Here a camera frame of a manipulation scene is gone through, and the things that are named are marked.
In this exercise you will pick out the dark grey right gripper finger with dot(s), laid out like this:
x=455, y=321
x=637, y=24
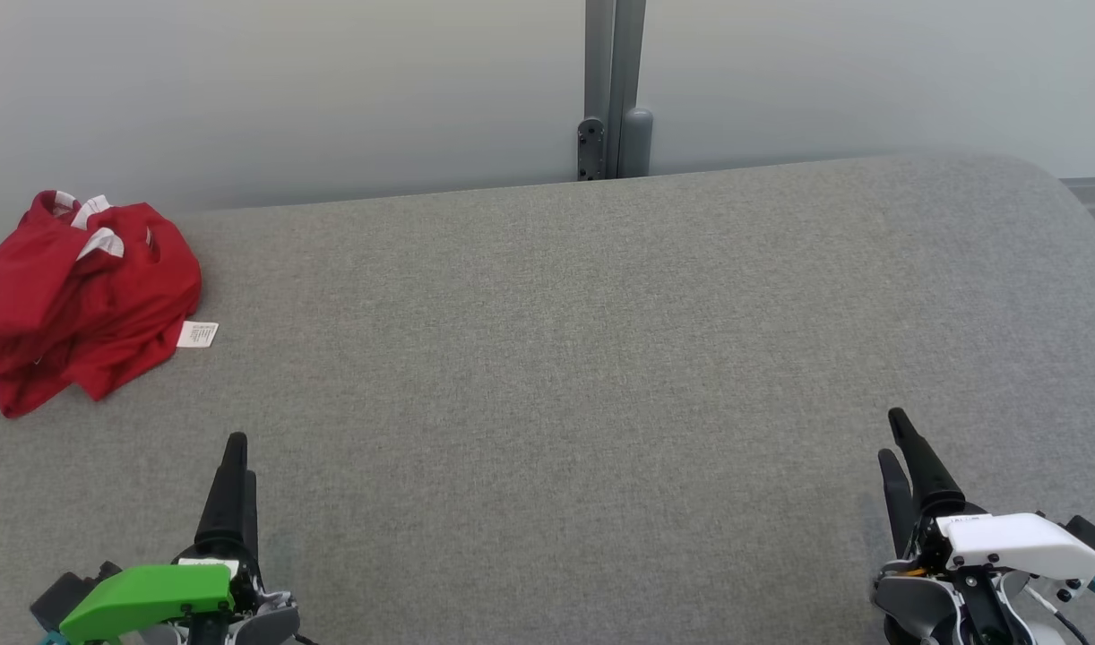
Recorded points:
x=926, y=475
x=900, y=511

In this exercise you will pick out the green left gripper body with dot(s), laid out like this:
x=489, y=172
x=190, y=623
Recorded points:
x=153, y=596

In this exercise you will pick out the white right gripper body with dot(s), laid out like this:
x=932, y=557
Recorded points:
x=1022, y=542

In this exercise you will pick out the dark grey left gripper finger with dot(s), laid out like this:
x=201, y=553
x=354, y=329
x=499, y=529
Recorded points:
x=228, y=502
x=253, y=520

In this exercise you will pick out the red shirt with white sleeve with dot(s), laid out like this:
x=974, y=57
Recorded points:
x=73, y=358

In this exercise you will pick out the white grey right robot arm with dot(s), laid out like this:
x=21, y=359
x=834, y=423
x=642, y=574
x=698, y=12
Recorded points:
x=915, y=600

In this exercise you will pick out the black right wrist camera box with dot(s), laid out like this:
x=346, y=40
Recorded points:
x=1090, y=535

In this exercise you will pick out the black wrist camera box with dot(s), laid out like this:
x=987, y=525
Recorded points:
x=1090, y=535
x=68, y=596

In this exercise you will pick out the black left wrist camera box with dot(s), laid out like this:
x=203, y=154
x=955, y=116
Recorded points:
x=68, y=596

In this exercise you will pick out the grey metal partition post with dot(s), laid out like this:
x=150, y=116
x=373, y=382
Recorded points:
x=615, y=72

